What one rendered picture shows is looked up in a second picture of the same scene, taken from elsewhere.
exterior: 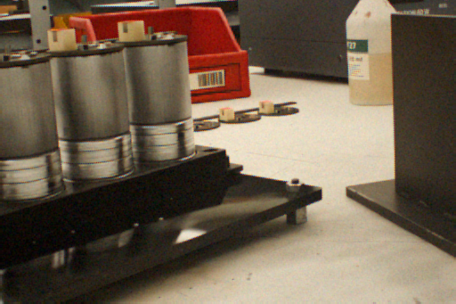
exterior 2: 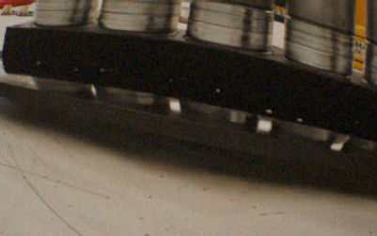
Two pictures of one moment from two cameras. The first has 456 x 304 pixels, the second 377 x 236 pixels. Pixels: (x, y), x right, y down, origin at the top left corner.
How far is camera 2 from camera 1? 0.17 m
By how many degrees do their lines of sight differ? 58
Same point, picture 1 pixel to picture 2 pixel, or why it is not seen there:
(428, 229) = not seen: outside the picture
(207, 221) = (317, 138)
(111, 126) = (316, 12)
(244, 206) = (376, 150)
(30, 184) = (206, 26)
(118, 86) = not seen: outside the picture
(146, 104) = (370, 20)
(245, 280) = (257, 213)
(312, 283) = not seen: outside the picture
